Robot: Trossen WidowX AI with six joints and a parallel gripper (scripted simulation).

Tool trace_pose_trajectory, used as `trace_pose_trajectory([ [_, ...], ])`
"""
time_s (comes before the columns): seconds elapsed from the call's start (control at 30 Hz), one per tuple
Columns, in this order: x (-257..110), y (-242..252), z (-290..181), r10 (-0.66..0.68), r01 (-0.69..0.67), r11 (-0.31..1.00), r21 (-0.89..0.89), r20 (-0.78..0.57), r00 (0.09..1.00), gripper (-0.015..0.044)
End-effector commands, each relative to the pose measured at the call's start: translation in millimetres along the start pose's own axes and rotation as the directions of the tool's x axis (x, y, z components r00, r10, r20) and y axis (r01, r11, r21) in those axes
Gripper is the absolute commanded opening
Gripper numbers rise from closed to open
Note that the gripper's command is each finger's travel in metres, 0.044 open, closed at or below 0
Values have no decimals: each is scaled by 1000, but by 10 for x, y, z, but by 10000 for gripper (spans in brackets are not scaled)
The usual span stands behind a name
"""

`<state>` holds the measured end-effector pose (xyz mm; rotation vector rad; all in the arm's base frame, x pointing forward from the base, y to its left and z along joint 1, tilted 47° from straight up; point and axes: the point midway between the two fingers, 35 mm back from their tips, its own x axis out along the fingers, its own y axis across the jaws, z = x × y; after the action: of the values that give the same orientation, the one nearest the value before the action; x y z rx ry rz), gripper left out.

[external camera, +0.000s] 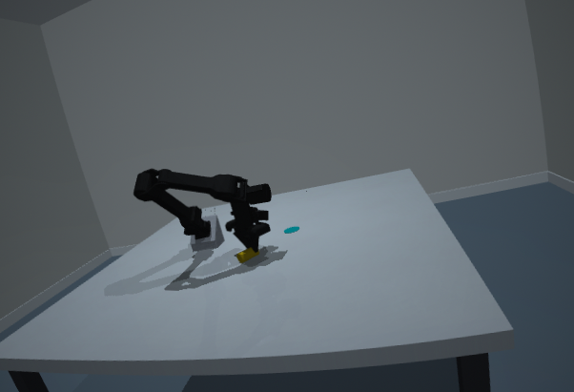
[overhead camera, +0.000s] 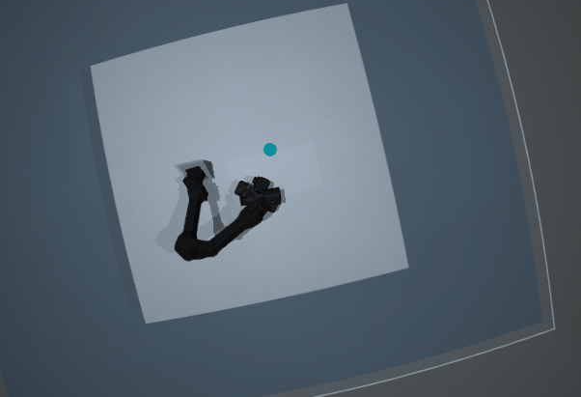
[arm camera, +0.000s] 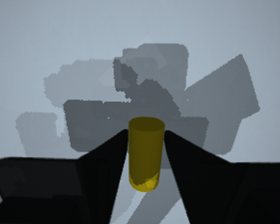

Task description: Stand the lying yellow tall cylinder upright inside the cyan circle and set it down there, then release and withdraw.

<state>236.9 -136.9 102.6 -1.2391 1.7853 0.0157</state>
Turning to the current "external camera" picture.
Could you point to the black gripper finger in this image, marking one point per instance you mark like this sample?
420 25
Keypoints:
253 242
243 240

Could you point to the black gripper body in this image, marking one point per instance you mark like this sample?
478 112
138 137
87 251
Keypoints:
244 222

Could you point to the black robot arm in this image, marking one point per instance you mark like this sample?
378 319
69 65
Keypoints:
222 187

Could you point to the yellow tall cylinder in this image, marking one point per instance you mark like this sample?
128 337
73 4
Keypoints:
246 254

